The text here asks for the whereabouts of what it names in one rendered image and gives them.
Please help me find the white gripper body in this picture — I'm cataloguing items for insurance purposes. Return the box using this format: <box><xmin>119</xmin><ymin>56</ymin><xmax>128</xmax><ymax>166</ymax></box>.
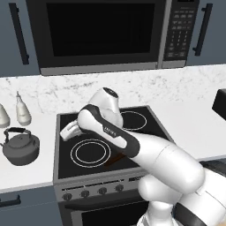
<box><xmin>59</xmin><ymin>119</ymin><xmax>85</xmax><ymax>142</ymax></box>

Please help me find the black glass stove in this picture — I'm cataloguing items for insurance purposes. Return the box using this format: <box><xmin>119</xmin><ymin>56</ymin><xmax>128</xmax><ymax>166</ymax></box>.
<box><xmin>52</xmin><ymin>104</ymin><xmax>177</xmax><ymax>226</ymax></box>

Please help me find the dark grey kettle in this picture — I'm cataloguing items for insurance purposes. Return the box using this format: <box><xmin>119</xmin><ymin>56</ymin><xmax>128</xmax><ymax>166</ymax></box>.
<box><xmin>0</xmin><ymin>126</ymin><xmax>41</xmax><ymax>167</ymax></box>

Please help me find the white bottle with narrow neck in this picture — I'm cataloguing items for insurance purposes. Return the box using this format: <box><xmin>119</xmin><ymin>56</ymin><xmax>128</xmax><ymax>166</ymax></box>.
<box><xmin>15</xmin><ymin>90</ymin><xmax>33</xmax><ymax>127</ymax></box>

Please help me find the white rounded bottle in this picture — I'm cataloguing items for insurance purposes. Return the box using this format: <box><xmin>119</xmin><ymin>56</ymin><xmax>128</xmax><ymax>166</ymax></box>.
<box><xmin>0</xmin><ymin>102</ymin><xmax>11</xmax><ymax>129</ymax></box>

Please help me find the blue-grey cupboard door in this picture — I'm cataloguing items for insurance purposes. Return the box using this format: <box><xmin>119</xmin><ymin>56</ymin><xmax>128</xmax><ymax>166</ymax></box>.
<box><xmin>186</xmin><ymin>0</ymin><xmax>226</xmax><ymax>67</ymax></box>
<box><xmin>0</xmin><ymin>0</ymin><xmax>41</xmax><ymax>79</ymax></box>

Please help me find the blue-grey drawer front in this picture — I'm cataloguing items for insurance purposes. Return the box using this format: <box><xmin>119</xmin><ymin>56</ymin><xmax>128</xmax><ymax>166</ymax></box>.
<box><xmin>0</xmin><ymin>185</ymin><xmax>64</xmax><ymax>226</ymax></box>

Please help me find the black oven door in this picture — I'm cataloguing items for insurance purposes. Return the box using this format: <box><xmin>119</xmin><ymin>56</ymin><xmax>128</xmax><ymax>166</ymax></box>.
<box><xmin>58</xmin><ymin>197</ymin><xmax>152</xmax><ymax>226</ymax></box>

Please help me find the black and silver microwave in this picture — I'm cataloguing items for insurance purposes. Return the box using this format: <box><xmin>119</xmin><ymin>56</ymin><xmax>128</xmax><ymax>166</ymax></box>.
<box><xmin>25</xmin><ymin>0</ymin><xmax>201</xmax><ymax>77</ymax></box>

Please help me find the black box appliance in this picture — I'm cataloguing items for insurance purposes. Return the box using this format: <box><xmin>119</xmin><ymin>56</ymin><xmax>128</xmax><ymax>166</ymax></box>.
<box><xmin>211</xmin><ymin>87</ymin><xmax>226</xmax><ymax>122</ymax></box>

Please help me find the black oven door handle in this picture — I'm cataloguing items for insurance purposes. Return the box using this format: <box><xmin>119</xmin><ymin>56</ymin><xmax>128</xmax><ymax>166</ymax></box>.
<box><xmin>64</xmin><ymin>196</ymin><xmax>142</xmax><ymax>212</ymax></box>

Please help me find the black drawer handle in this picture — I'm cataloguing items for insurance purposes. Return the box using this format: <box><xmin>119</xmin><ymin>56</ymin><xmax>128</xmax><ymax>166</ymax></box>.
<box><xmin>0</xmin><ymin>194</ymin><xmax>22</xmax><ymax>209</ymax></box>

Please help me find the black cupboard handle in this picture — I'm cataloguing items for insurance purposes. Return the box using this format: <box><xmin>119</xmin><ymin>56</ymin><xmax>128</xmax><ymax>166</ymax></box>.
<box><xmin>8</xmin><ymin>2</ymin><xmax>31</xmax><ymax>66</ymax></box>
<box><xmin>192</xmin><ymin>3</ymin><xmax>214</xmax><ymax>57</ymax></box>

